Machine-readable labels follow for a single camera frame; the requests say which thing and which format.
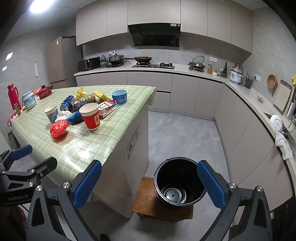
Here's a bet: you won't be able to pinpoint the black bucket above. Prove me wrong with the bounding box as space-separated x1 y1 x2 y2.
154 157 207 207

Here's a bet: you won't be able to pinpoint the blue bowl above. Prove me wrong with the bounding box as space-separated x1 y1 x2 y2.
111 89 128 105

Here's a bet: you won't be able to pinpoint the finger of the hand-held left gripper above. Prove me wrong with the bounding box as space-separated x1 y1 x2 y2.
28 157 58 183
0 145 33 172

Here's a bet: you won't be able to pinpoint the red casserole pot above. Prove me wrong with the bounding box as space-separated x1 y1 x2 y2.
35 85 54 100

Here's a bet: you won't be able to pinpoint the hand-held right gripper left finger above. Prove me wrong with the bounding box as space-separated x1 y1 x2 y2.
26 159 103 241

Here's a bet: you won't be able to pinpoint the dark wok with lid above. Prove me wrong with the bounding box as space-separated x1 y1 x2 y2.
108 53 126 66

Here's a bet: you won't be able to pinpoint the red paper cup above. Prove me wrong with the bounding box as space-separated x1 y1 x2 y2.
79 103 100 130

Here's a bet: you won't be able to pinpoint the beige kitchen island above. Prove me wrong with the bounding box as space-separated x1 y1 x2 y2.
10 85 158 219

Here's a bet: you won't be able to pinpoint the white tissue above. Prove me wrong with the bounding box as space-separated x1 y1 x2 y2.
55 111 73 122

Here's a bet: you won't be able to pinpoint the black range hood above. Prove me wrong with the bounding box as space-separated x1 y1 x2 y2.
128 23 181 48

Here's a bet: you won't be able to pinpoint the black gas stove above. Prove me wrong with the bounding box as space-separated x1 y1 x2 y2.
131 62 175 69

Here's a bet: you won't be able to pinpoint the white and blue paper cup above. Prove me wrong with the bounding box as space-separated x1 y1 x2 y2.
44 104 59 124

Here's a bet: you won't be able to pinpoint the white plastic bag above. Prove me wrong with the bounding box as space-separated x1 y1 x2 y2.
275 132 295 161

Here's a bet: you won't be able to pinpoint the red and white packet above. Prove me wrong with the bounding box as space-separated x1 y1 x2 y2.
97 100 118 119

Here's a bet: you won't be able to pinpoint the black utensil holder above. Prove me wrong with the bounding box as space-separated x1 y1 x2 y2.
245 72 253 90

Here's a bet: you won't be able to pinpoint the beige refrigerator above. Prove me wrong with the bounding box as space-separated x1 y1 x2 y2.
45 37 78 90

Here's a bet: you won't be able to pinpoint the red plastic bag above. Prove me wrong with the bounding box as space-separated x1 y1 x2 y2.
50 120 70 139

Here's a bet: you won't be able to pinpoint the red thermos jug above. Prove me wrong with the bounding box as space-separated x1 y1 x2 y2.
7 83 21 114

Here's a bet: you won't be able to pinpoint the green checked tablecloth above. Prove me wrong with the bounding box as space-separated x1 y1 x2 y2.
11 85 157 186

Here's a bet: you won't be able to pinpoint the black microwave oven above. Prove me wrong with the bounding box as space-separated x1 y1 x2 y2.
78 57 101 72

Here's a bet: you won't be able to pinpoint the wooden stool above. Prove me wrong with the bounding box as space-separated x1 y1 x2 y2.
132 176 194 220

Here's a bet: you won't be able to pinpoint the wok with glass lid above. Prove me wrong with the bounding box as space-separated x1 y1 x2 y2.
188 56 206 71

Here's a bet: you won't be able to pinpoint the black frying pan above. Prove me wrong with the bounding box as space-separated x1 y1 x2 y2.
125 56 153 63

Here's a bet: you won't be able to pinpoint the white rice cooker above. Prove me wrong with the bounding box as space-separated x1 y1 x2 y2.
230 66 244 85

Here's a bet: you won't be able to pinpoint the grey cutting board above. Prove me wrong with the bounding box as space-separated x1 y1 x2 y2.
273 80 292 114

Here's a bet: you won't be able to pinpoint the white plate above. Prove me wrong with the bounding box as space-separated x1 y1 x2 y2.
270 114 283 132

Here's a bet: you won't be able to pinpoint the round bamboo strainer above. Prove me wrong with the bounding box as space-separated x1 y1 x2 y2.
267 74 278 96

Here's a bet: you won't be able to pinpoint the yellow cloth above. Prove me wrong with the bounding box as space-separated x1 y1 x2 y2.
75 87 88 99

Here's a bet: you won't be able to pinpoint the black and yellow printed can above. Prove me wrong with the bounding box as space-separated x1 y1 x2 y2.
74 93 96 109

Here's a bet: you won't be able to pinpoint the beige base cabinets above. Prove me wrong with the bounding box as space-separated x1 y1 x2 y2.
75 71 292 211

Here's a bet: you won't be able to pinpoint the red snack packets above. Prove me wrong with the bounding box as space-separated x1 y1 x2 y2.
8 104 26 127

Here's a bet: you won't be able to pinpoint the blue drink can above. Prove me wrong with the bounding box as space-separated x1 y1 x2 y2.
60 95 81 112

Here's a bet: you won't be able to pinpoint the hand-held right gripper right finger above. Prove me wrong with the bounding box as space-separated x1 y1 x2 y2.
196 160 272 241

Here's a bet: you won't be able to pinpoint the yellow sponge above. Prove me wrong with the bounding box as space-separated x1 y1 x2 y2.
94 90 111 102

